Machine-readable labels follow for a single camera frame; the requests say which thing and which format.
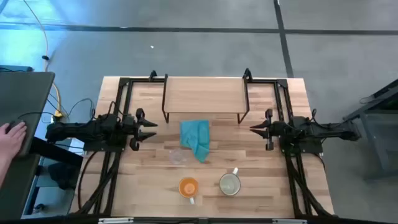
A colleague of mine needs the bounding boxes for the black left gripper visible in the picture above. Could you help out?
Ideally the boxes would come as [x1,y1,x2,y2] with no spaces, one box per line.
[124,108,159,152]

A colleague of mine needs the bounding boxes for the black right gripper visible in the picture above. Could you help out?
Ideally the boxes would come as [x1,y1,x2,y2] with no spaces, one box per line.
[249,108,284,152]

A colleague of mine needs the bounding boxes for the small clear glass cup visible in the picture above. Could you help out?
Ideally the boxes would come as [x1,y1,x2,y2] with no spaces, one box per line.
[169,148,187,166]

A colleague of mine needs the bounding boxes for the large olive mug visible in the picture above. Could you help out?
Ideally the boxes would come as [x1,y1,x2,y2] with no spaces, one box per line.
[219,167,242,197]

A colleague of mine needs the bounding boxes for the orange mug white handle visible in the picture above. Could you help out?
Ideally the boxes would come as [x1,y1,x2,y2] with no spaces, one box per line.
[178,176,200,205]

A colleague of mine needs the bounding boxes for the person's forearm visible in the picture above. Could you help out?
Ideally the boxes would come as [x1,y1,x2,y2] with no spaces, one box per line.
[0,155,14,189]

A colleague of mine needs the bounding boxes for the wooden shelf black metal legs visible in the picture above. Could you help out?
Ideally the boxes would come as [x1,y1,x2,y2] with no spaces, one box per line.
[161,73,251,124]

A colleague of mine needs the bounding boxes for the teal cloth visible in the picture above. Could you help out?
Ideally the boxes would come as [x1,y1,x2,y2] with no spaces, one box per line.
[180,119,211,164]

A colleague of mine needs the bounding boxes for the black bag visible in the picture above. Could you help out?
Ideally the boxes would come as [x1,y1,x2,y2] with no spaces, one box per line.
[48,161,78,190]

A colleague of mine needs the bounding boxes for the grey metal cart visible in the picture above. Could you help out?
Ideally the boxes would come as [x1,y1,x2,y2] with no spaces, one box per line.
[343,79,398,181]

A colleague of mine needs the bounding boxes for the grey desk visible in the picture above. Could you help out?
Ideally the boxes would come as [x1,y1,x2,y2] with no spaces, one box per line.
[0,71,84,220]

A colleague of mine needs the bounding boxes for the person's hand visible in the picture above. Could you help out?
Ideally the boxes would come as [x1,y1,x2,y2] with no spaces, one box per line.
[0,121,28,162]

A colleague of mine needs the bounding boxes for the black aluminium rig frame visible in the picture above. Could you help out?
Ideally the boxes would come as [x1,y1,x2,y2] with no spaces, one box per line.
[70,68,335,224]

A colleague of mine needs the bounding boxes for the thin black cable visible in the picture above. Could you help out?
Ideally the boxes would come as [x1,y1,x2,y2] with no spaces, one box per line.
[67,98,96,122]

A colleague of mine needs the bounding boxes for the yellow cable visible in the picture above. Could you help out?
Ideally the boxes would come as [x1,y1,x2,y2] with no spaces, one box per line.
[23,0,65,119]

